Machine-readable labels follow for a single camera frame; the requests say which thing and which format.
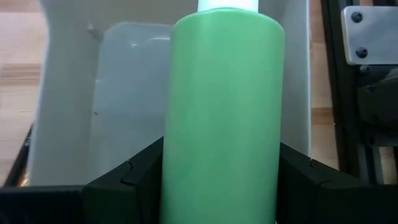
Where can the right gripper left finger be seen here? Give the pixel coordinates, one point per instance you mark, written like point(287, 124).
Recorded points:
point(124, 199)

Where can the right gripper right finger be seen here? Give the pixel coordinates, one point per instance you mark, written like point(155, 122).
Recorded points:
point(311, 199)

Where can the white plastic bin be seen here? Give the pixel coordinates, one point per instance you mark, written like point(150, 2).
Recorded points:
point(68, 109)

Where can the green paint bottle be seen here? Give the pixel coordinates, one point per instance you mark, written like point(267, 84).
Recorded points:
point(224, 109)

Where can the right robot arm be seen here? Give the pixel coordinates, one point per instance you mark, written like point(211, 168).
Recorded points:
point(379, 102)

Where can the black aluminium frame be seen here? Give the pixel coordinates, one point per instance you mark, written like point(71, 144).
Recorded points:
point(339, 93)

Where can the silver metal bracket plate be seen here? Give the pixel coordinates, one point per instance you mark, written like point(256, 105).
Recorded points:
point(373, 34)

